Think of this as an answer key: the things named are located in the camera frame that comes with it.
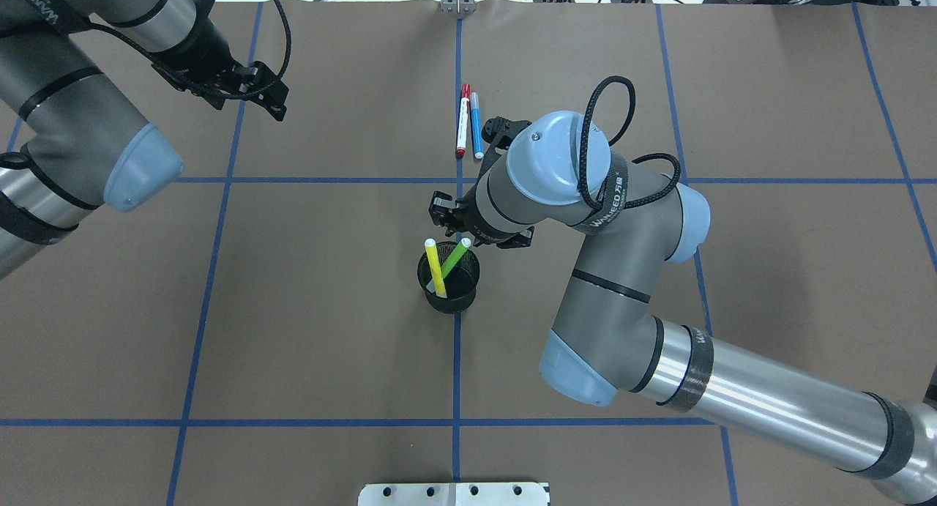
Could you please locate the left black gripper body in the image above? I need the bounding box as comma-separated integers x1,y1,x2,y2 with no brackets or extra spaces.
152,23,244,94

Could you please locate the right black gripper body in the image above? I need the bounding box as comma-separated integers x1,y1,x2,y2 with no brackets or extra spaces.
454,187,524,245

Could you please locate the green highlighter pen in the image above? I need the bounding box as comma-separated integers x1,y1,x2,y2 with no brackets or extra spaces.
441,238,472,279

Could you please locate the yellow highlighter pen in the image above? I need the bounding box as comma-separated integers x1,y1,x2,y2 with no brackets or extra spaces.
424,238,447,299

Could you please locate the blue highlighter pen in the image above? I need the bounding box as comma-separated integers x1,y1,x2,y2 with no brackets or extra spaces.
469,90,483,161

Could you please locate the red whiteboard marker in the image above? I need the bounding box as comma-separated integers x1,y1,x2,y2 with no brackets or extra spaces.
455,83,471,159

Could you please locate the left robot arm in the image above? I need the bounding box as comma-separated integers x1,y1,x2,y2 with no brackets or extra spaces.
1,0,288,276

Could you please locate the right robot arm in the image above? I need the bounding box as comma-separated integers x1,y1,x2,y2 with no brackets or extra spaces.
429,75,936,505

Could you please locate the black mesh pen cup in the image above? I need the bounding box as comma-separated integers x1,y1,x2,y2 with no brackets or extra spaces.
417,240,481,313

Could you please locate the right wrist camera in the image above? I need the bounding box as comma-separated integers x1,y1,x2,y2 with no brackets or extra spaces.
482,116,531,152

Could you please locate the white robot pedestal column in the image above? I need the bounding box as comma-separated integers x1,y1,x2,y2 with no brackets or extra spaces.
357,482,552,505

